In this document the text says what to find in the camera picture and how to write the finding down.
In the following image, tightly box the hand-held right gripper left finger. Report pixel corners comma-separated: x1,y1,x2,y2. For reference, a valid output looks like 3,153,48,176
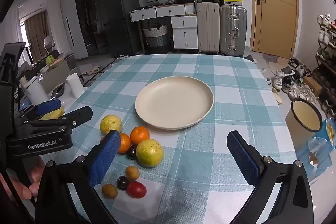
35,130,122,224

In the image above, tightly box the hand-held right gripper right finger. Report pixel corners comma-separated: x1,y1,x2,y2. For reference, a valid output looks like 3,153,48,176
227,131,314,224

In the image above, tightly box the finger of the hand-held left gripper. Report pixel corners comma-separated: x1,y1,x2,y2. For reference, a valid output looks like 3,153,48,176
20,99,62,121
25,106,93,135

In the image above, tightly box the orange tangerine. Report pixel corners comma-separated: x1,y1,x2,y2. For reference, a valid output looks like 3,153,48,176
118,133,131,154
130,126,150,146

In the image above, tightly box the small yellow guava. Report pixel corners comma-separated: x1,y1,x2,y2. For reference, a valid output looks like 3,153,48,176
100,115,123,136

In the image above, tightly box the brown kiwi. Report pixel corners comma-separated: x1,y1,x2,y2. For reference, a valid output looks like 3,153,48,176
125,166,140,181
101,183,118,199

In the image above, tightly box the large yellow green guava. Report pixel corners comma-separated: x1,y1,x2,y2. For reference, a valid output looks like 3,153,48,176
136,139,164,168

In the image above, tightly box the red cherry tomato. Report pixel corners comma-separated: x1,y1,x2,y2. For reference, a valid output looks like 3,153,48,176
126,181,147,199

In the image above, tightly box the cream round plate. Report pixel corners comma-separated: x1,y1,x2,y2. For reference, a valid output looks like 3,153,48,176
135,76,215,130

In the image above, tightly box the person's left hand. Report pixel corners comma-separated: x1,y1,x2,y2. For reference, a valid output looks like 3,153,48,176
0,157,46,202

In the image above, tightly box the yellow packet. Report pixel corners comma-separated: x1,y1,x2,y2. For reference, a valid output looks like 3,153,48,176
39,107,65,120

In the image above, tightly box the white paper roll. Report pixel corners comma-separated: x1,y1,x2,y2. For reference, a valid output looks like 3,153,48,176
66,73,83,98
26,77,49,106

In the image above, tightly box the dark plum upper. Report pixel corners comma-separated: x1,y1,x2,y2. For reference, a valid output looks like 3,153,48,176
126,145,137,160

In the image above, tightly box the dark plum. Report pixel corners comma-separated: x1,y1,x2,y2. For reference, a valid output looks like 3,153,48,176
117,176,130,190
126,145,137,160

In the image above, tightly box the dark plum lower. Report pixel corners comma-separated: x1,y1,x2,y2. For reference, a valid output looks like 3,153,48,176
117,176,130,190

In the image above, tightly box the teal white checked tablecloth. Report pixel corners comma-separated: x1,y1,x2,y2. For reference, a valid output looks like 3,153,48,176
34,53,326,224

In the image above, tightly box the brown curtain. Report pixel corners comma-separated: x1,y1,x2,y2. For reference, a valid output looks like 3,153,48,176
25,10,49,56

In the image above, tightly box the blue snack bag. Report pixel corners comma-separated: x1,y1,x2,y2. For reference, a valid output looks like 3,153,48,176
304,118,336,182

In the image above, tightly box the pile of sneakers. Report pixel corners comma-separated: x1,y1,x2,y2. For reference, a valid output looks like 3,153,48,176
260,56,336,119

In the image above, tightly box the small brown cardboard box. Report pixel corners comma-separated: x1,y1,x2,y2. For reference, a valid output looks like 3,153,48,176
303,76,323,97

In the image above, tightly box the black glass cabinet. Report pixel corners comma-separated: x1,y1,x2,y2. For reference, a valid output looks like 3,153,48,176
73,0,100,56

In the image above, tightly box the grey floor mat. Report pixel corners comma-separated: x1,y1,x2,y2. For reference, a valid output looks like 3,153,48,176
262,53,280,63

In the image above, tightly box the dark grey refrigerator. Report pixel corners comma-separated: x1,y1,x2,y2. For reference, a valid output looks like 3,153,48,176
97,0,141,58

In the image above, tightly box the woven laundry basket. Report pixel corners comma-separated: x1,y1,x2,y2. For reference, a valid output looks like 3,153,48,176
143,23,168,47

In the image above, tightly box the silver suitcase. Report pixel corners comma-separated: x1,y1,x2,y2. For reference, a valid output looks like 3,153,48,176
219,5,247,57

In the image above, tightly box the shoe rack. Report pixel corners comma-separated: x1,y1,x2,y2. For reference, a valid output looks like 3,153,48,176
314,13,336,119

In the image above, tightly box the beige suitcase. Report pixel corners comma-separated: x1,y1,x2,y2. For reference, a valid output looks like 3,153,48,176
196,2,220,54

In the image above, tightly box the white drawer dresser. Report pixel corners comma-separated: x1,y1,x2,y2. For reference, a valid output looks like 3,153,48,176
130,4,198,54

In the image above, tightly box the wooden door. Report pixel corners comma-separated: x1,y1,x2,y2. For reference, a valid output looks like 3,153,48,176
249,0,299,59

